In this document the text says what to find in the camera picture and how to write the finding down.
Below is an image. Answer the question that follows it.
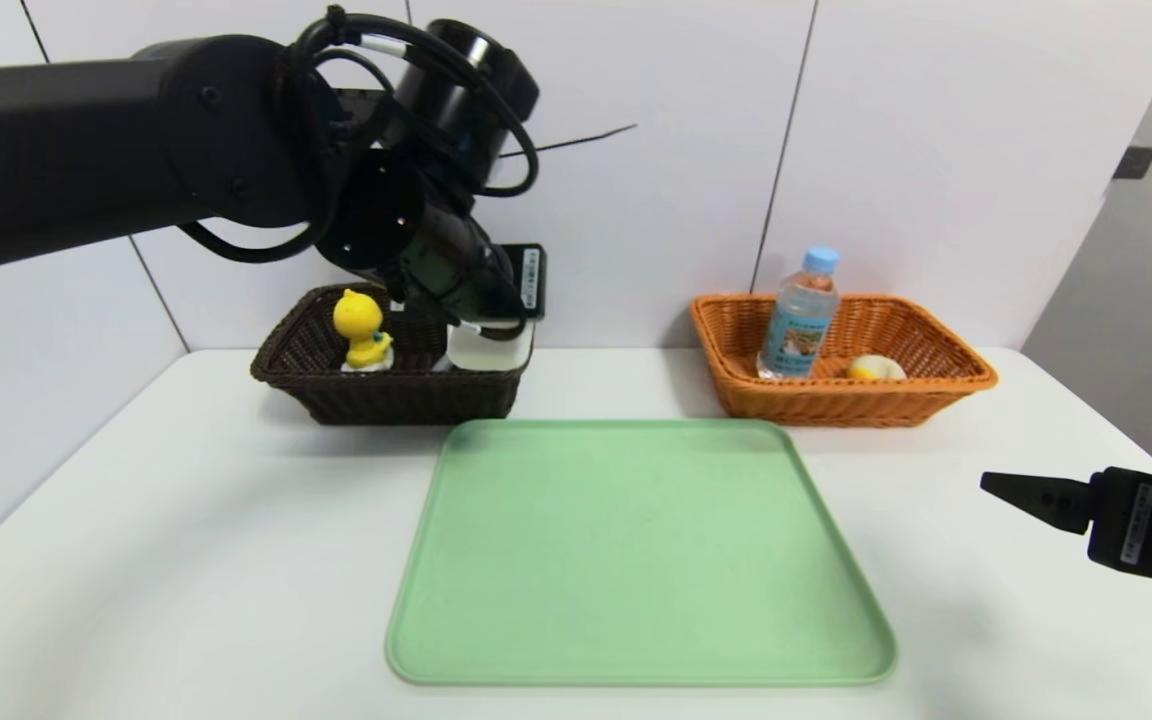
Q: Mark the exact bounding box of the white rectangular soap bar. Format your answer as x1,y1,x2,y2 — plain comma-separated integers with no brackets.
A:
445,320,536,374

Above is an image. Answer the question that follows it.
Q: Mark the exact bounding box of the orange wicker basket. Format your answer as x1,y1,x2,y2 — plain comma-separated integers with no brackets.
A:
690,293,999,429

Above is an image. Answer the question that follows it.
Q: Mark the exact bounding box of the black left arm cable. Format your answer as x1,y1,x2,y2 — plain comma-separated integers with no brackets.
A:
176,6,541,265

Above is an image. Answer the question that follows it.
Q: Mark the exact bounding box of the white bun with orange patch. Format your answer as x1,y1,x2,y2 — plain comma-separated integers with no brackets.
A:
844,354,907,382

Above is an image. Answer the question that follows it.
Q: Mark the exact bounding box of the light green plastic tray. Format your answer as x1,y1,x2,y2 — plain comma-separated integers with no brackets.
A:
386,418,897,687

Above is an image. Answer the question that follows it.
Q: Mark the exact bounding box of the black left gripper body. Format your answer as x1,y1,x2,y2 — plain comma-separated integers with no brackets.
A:
500,243,547,321

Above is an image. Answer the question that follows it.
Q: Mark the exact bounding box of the clear water bottle blue cap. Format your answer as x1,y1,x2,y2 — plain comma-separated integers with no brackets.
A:
756,246,841,381

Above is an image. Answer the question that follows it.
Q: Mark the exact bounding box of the black zip tie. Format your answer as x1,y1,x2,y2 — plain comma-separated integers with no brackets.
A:
499,123,638,160

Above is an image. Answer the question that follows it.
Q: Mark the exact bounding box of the yellow duck toy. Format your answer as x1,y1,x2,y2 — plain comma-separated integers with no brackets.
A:
332,288,396,374

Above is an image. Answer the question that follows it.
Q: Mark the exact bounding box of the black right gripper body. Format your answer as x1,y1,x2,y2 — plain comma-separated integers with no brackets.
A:
1087,466,1152,601

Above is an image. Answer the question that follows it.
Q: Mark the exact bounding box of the dark brown wicker basket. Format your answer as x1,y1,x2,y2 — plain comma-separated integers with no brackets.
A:
251,281,537,426

